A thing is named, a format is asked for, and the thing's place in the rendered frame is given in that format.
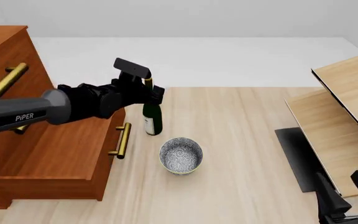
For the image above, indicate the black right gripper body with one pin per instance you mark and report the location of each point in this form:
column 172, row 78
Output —
column 350, row 219

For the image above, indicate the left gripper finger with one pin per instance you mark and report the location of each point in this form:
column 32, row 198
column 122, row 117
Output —
column 158, row 95

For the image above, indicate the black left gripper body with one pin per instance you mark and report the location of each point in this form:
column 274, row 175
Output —
column 129, row 93

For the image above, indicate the dark green wine bottle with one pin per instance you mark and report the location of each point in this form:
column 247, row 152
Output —
column 153, row 119

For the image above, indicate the grey and black left robot arm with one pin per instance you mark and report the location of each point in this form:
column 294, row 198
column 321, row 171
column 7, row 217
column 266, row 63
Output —
column 26, row 112

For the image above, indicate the deep wooden drawer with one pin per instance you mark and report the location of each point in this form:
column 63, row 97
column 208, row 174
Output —
column 67, row 149

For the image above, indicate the wooden cabinet drawer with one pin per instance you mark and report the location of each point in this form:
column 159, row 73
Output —
column 8, row 149

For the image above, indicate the small flat plate on stalk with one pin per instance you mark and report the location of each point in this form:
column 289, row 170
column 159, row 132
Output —
column 132, row 67

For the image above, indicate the blue-white patterned bowl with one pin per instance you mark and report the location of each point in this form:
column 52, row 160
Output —
column 181, row 156

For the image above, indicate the pale wooden slanted shelf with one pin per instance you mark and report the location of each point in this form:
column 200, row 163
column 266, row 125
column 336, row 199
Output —
column 337, row 130

